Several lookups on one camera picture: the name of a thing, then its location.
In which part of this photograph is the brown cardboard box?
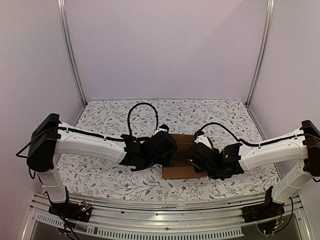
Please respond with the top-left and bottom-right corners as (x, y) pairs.
(162, 134), (208, 180)

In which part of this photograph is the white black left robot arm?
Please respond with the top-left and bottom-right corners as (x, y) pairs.
(15, 113), (178, 217)

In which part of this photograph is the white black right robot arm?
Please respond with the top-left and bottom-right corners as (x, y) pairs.
(187, 120), (320, 218)

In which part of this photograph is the floral patterned table mat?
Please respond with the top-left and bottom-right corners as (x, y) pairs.
(57, 99), (280, 202)

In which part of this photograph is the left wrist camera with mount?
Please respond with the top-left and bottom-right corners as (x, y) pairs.
(158, 124), (170, 133)

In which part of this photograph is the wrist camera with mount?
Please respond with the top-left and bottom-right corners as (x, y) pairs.
(158, 124), (170, 133)
(194, 130), (213, 149)

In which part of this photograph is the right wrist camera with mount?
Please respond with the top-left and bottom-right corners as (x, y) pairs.
(194, 130), (213, 149)

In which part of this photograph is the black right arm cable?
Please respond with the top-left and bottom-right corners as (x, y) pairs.
(197, 121), (306, 151)

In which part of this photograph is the aluminium front rail frame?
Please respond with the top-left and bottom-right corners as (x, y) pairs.
(19, 193), (315, 240)

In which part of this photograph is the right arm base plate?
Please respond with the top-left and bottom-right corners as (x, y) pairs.
(241, 186), (285, 235)

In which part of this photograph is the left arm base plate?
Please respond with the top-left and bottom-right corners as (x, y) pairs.
(47, 186), (93, 223)

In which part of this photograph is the left aluminium corner post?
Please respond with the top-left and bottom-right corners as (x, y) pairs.
(56, 0), (88, 107)

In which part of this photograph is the aluminium corner post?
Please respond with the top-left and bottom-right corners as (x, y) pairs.
(244, 0), (276, 107)
(56, 0), (88, 107)

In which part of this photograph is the right aluminium corner post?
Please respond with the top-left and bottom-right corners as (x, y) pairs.
(244, 0), (276, 107)

